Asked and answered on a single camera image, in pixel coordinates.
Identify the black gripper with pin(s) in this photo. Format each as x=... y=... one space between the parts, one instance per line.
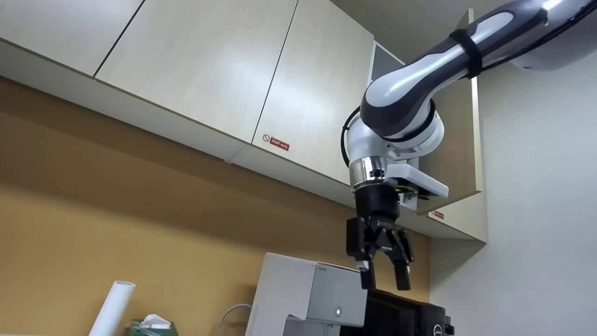
x=374 y=228

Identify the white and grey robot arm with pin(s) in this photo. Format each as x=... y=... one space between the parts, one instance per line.
x=398 y=120

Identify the beige cabinet door with sticker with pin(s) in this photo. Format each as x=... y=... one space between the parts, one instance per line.
x=320 y=80

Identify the black coffee machine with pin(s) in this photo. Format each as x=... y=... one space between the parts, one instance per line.
x=389 y=314

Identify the clear curved tube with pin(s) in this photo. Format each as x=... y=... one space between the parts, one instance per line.
x=240 y=306

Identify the green tissue box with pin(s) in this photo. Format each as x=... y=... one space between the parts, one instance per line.
x=152 y=325

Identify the white paper roll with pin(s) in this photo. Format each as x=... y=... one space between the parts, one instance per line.
x=113 y=308

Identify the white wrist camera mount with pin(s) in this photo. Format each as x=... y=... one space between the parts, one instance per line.
x=410 y=181

